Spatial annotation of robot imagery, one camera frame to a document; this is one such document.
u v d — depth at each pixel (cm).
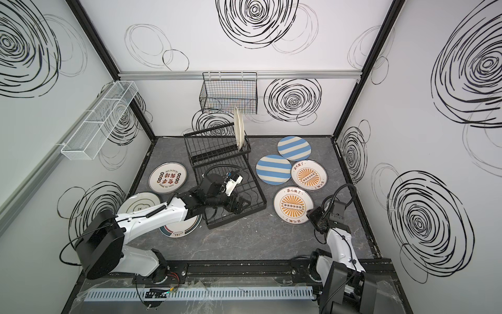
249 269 75
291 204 92
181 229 82
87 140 72
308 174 102
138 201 92
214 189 64
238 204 71
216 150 111
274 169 107
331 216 68
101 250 42
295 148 115
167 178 102
